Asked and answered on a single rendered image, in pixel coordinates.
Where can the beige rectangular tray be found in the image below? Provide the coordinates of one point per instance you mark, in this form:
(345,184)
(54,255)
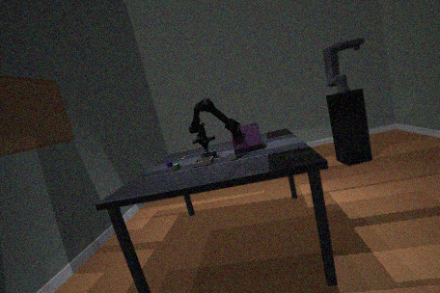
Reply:
(203,161)

